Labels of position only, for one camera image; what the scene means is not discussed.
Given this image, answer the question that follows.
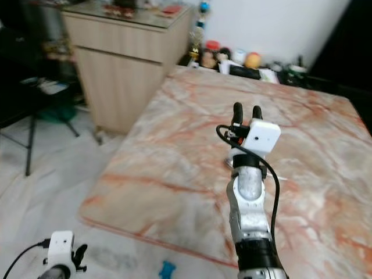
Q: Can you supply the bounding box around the orange ball toy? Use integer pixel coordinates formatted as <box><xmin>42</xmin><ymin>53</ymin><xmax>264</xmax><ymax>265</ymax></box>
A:
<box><xmin>244</xmin><ymin>52</ymin><xmax>262</xmax><ymax>70</ymax></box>

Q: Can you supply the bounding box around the white ball toy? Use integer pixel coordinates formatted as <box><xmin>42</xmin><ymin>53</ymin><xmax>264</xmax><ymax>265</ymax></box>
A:
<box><xmin>232</xmin><ymin>48</ymin><xmax>247</xmax><ymax>64</ymax></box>

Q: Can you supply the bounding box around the black haired figurine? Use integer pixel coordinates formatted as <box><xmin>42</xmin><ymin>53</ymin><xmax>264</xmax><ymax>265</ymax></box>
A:
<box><xmin>217</xmin><ymin>47</ymin><xmax>232</xmax><ymax>66</ymax></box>

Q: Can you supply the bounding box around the red capped figurine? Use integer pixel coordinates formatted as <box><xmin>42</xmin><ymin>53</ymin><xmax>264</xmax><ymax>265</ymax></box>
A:
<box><xmin>201</xmin><ymin>40</ymin><xmax>221</xmax><ymax>69</ymax></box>

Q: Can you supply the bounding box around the gold trophy with blue ball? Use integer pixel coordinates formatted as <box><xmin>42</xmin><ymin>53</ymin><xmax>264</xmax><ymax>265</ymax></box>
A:
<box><xmin>187</xmin><ymin>1</ymin><xmax>210</xmax><ymax>66</ymax></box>

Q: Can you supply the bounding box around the small blue plastic object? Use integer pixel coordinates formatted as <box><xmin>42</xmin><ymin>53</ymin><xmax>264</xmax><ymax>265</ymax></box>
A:
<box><xmin>159</xmin><ymin>260</ymin><xmax>177</xmax><ymax>278</ymax></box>

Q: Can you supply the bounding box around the light wooden cabinet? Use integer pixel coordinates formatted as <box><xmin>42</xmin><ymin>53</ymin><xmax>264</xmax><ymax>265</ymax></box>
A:
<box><xmin>60</xmin><ymin>2</ymin><xmax>196</xmax><ymax>136</ymax></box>

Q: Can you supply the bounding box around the black folding chair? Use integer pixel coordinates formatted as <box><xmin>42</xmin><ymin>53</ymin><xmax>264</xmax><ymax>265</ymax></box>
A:
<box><xmin>0</xmin><ymin>26</ymin><xmax>81</xmax><ymax>177</ymax></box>

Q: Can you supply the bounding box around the red flat box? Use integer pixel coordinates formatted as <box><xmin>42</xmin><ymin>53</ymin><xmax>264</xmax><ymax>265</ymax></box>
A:
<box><xmin>161</xmin><ymin>4</ymin><xmax>183</xmax><ymax>16</ymax></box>

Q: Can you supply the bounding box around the green plastic basin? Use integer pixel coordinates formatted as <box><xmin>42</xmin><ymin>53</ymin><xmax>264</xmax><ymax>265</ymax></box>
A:
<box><xmin>37</xmin><ymin>105</ymin><xmax>78</xmax><ymax>124</ymax></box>

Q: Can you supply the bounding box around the white and blue paper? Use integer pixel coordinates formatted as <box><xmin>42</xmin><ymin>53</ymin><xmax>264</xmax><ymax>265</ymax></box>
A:
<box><xmin>20</xmin><ymin>76</ymin><xmax>70</xmax><ymax>96</ymax></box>

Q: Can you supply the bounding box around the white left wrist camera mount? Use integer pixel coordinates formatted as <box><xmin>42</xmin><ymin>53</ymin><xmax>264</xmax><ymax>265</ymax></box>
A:
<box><xmin>48</xmin><ymin>230</ymin><xmax>75</xmax><ymax>277</ymax></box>

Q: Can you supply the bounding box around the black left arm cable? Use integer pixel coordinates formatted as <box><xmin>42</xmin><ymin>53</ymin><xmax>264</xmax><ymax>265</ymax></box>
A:
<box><xmin>3</xmin><ymin>239</ymin><xmax>51</xmax><ymax>279</ymax></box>

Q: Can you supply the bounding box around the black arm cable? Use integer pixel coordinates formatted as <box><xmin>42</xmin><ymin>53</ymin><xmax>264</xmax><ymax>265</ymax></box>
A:
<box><xmin>216</xmin><ymin>124</ymin><xmax>281</xmax><ymax>234</ymax></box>
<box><xmin>3</xmin><ymin>239</ymin><xmax>51</xmax><ymax>279</ymax></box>

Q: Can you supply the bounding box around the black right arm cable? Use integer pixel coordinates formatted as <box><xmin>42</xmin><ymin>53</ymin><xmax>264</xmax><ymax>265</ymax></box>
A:
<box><xmin>216</xmin><ymin>124</ymin><xmax>281</xmax><ymax>234</ymax></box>

